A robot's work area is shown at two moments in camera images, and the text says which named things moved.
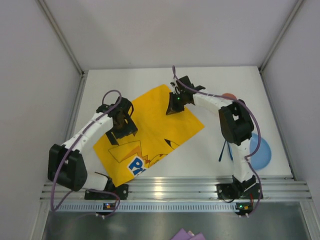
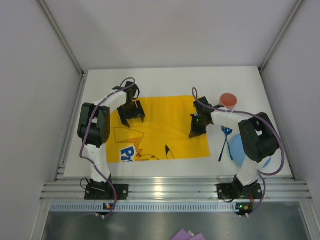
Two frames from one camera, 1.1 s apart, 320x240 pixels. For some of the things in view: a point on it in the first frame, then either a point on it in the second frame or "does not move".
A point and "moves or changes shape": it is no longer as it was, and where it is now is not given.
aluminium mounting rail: x=190 y=190 does not move
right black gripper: x=175 y=104 to x=198 y=125
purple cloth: x=183 y=235 does not move
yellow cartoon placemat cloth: x=158 y=133 moves or changes shape
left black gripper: x=124 y=131 to x=131 y=112
